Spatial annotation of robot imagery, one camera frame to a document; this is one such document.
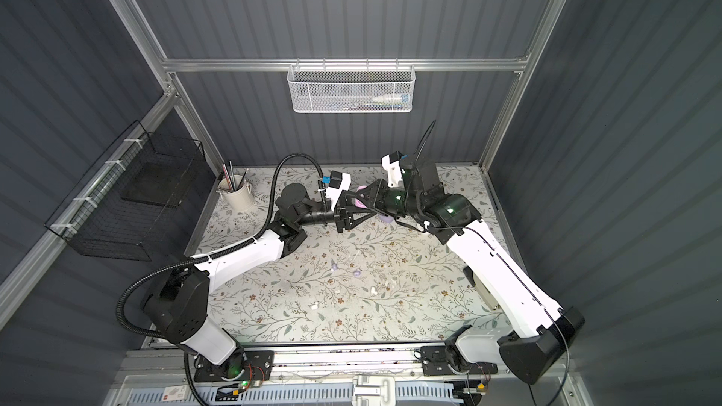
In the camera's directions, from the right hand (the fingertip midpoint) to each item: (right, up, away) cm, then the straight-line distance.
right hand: (360, 195), depth 65 cm
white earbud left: (-14, -34, +17) cm, 40 cm away
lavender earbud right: (-2, -26, +25) cm, 36 cm away
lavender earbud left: (-9, -24, +26) cm, 36 cm away
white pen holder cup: (-45, +1, +34) cm, 57 cm away
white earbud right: (+3, -30, +21) cm, 37 cm away
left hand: (+5, -4, +2) cm, 6 cm away
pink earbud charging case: (-1, -2, +1) cm, 2 cm away
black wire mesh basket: (-61, -1, +8) cm, 62 cm away
